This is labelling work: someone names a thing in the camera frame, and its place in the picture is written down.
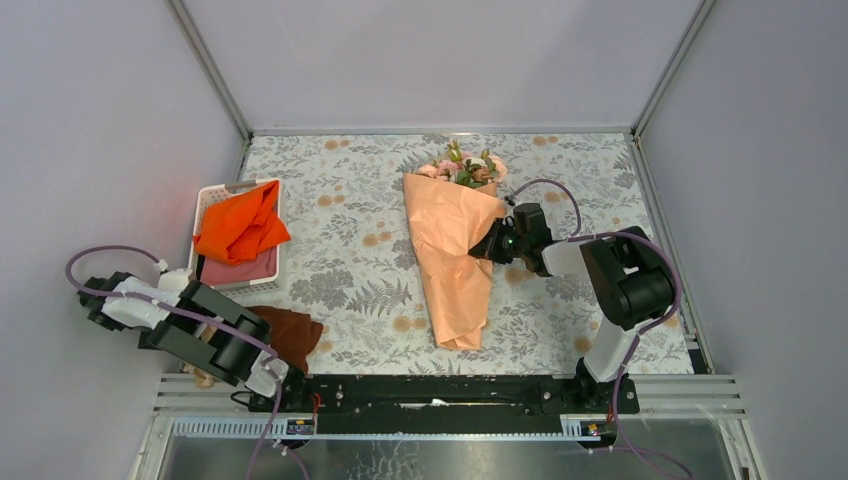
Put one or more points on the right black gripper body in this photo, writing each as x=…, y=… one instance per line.
x=511, y=245

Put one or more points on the beige kraft wrapping paper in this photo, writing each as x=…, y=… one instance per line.
x=445, y=221

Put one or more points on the pink fake flower bouquet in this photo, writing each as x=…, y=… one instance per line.
x=470, y=169

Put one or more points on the tan satin ribbon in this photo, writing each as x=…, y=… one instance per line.
x=202, y=379

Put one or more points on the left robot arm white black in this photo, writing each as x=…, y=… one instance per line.
x=196, y=324

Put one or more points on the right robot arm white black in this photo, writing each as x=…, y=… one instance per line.
x=635, y=284

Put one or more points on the white plastic basket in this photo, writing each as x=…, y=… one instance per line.
x=262, y=274

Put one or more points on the orange cloth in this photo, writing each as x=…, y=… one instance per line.
x=233, y=229

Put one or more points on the brown cloth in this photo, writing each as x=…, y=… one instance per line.
x=293, y=335

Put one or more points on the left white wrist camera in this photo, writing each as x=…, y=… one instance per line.
x=175, y=280

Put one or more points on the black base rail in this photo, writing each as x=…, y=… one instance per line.
x=454, y=404

